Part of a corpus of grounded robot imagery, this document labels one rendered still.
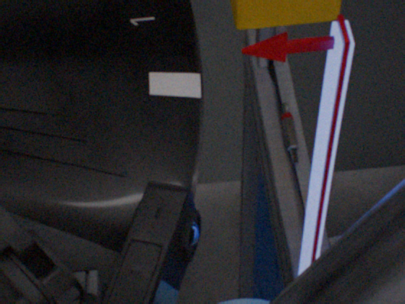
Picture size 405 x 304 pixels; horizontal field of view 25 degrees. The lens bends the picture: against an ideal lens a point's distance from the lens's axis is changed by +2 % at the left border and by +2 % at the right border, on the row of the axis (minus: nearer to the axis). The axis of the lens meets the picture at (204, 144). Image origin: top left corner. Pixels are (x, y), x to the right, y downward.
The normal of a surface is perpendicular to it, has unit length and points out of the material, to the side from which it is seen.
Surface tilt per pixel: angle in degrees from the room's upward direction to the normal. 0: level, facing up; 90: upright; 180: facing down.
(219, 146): 90
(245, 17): 90
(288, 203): 0
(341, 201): 0
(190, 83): 16
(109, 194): 20
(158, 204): 5
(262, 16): 90
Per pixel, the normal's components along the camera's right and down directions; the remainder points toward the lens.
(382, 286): -0.77, 0.13
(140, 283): -0.10, -0.60
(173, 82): 0.12, -0.44
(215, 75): 0.11, 0.78
